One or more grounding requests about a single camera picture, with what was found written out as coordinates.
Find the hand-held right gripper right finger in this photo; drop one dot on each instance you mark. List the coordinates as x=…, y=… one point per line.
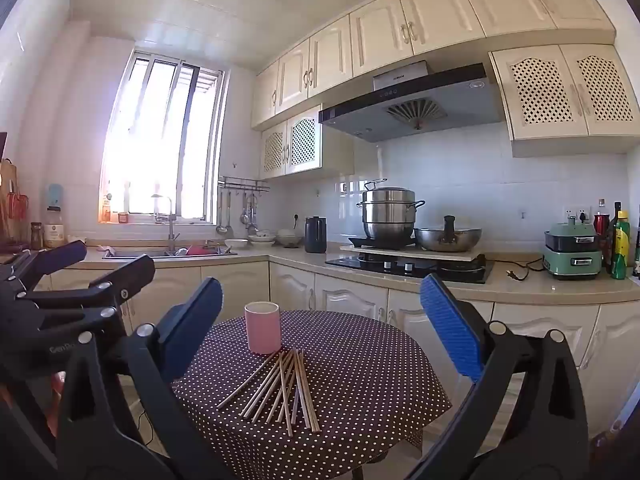
x=450, y=330

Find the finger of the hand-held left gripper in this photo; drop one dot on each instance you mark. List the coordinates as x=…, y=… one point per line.
x=62, y=255
x=132, y=272

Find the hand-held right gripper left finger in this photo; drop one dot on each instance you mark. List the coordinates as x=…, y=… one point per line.
x=192, y=317

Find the pink cup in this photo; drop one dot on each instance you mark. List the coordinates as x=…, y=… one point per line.
x=262, y=332

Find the group of wooden chopsticks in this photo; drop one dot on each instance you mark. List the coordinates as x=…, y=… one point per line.
x=292, y=367

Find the steel kitchen sink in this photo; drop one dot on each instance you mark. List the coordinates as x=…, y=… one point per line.
x=145, y=253

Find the large jar with blue top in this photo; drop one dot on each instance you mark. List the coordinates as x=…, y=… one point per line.
x=54, y=230

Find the small dark jar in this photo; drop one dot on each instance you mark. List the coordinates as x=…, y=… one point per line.
x=36, y=237

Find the black glass gas stove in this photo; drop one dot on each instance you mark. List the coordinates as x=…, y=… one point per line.
x=450, y=272

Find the steel sink faucet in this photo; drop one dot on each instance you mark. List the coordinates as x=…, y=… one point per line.
x=171, y=230

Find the orange windowsill bottle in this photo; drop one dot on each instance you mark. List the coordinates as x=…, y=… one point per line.
x=105, y=210

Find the red basin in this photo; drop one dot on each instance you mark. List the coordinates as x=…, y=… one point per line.
x=199, y=250

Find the wooden cutting board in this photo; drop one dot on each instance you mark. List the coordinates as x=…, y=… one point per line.
x=7, y=195

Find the white bowl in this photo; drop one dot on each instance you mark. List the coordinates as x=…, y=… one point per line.
x=236, y=243

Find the beige stove cover board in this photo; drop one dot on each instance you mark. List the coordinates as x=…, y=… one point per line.
x=400, y=253

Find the hanging steel ladle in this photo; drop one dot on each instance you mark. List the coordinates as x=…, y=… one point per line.
x=221, y=229

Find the brown polka dot tablecloth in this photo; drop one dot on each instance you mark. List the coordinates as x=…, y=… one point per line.
x=360, y=360

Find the hanging steel slotted spatula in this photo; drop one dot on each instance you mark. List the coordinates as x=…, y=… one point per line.
x=228, y=227

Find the white bowls on counter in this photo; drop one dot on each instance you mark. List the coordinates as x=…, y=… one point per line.
x=262, y=239

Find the cream base cabinets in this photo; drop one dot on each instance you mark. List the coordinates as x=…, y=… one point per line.
x=345, y=295

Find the hanging steel strainer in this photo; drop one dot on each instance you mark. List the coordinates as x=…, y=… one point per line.
x=251, y=220

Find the stacked ceramic bowls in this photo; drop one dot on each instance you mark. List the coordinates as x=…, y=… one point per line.
x=289, y=238

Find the black induction cooker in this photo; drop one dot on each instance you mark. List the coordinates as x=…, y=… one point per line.
x=357, y=241

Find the steel steamer pot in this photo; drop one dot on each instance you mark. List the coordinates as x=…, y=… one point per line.
x=390, y=215

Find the sliding kitchen window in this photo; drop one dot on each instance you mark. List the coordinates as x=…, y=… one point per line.
x=160, y=135

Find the green electric cooker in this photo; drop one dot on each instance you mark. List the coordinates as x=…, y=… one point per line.
x=572, y=260

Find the black electric kettle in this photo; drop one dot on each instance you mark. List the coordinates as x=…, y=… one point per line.
x=316, y=237

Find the red bottle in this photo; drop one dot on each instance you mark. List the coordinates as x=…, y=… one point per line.
x=601, y=235

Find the green bottle yellow cap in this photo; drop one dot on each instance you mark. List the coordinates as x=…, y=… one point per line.
x=621, y=250

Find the dark glass bottle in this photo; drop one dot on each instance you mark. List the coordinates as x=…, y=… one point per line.
x=616, y=210

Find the cream lattice door cabinet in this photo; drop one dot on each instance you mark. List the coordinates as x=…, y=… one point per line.
x=302, y=142
x=560, y=95

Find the grey range hood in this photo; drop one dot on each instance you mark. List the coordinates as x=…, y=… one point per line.
x=410, y=110

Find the cream upper cabinets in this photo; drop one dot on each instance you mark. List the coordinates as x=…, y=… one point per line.
x=430, y=15

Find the steel wall utensil rack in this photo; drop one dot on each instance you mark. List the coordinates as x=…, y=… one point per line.
x=242, y=182

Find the white double wall socket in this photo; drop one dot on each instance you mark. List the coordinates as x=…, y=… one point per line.
x=577, y=213

